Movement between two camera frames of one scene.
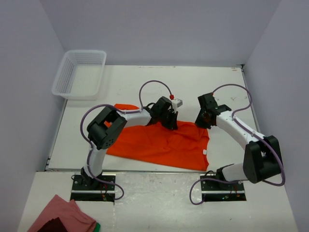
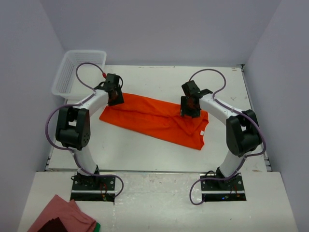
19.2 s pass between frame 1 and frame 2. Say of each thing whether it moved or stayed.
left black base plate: stayed
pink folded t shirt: stayed
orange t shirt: moved
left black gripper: moved
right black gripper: moved
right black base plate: stayed
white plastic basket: stayed
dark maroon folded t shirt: stayed
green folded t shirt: stayed
